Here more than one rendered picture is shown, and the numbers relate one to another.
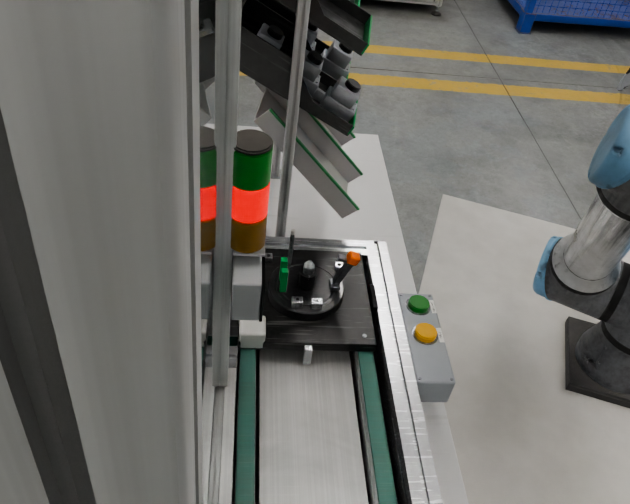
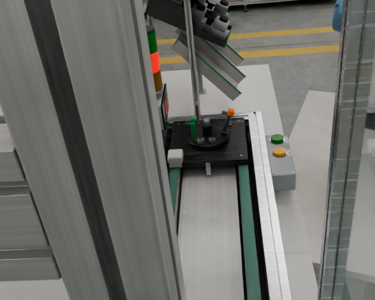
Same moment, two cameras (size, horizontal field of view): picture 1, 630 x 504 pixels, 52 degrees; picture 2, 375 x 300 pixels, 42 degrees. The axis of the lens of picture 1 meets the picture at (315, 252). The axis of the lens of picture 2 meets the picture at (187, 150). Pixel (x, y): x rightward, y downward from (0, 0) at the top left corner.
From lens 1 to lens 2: 0.51 m
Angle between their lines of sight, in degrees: 14
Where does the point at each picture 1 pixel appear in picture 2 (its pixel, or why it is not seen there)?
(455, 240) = (314, 113)
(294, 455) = (199, 216)
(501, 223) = not seen: hidden behind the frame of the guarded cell
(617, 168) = (338, 16)
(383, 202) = (268, 98)
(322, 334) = (216, 156)
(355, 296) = (237, 137)
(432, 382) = (281, 175)
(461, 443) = (306, 213)
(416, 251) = not seen: hidden behind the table
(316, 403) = (213, 193)
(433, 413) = (290, 200)
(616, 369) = not seen: outside the picture
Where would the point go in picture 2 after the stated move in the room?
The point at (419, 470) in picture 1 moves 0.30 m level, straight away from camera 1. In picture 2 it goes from (268, 215) to (312, 154)
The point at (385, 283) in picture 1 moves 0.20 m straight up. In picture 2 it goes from (258, 131) to (257, 75)
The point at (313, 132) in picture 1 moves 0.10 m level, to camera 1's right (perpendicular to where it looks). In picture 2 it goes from (211, 55) to (239, 54)
